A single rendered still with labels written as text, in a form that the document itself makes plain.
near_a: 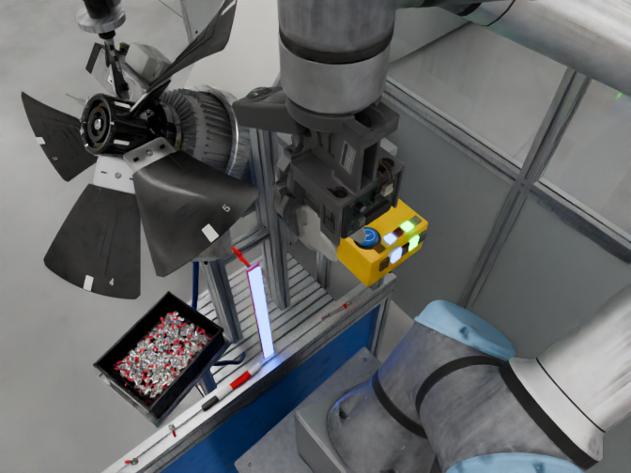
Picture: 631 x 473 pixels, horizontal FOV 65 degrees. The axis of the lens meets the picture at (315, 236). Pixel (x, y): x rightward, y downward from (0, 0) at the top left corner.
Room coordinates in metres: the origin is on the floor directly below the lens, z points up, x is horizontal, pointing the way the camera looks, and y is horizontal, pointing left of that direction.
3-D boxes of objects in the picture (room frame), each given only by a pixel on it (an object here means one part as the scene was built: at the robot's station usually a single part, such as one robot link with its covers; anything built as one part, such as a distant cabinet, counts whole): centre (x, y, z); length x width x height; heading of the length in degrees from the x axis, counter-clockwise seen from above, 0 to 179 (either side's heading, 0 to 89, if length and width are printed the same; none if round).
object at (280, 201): (0.31, 0.02, 1.51); 0.05 x 0.02 x 0.09; 129
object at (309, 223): (0.29, 0.00, 1.46); 0.06 x 0.03 x 0.09; 39
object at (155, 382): (0.45, 0.33, 0.84); 0.19 x 0.14 x 0.04; 145
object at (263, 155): (1.03, 0.15, 0.57); 0.09 x 0.04 x 1.15; 39
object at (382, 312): (0.64, -0.16, 0.39); 0.04 x 0.04 x 0.78; 39
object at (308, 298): (0.95, 0.25, 0.04); 0.62 x 0.46 x 0.08; 129
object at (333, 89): (0.31, -0.02, 1.65); 0.08 x 0.08 x 0.05
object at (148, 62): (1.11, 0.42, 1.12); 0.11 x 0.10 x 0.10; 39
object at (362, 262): (0.62, -0.14, 1.02); 0.16 x 0.10 x 0.11; 129
